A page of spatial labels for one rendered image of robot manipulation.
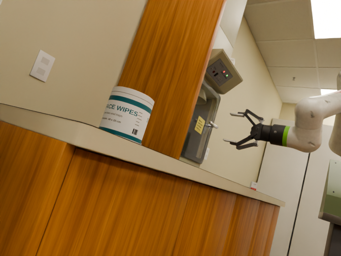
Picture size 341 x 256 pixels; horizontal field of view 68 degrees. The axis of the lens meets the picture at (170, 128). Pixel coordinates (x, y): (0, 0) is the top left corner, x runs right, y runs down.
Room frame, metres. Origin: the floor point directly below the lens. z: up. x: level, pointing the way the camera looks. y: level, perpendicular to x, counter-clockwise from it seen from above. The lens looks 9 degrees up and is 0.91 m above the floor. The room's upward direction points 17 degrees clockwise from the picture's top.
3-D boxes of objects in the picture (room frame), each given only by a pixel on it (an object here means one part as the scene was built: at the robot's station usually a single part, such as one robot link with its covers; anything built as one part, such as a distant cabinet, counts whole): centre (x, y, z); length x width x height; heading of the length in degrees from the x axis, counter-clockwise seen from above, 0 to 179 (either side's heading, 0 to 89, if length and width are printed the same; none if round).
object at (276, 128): (1.09, -0.47, 1.20); 0.12 x 0.06 x 0.09; 144
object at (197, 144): (1.27, -0.13, 1.19); 0.30 x 0.01 x 0.40; 143
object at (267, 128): (1.13, -0.41, 1.20); 0.09 x 0.07 x 0.08; 54
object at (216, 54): (1.24, -0.17, 1.46); 0.32 x 0.11 x 0.10; 144
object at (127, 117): (0.74, 0.13, 1.02); 0.13 x 0.13 x 0.15
